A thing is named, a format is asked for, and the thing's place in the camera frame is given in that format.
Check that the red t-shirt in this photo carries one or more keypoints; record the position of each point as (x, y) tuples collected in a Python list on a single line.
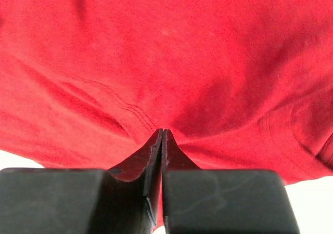
[(240, 83)]

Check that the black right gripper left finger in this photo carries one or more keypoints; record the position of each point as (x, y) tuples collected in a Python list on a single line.
[(122, 199)]

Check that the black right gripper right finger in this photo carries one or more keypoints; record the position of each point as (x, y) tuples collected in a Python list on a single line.
[(221, 201)]

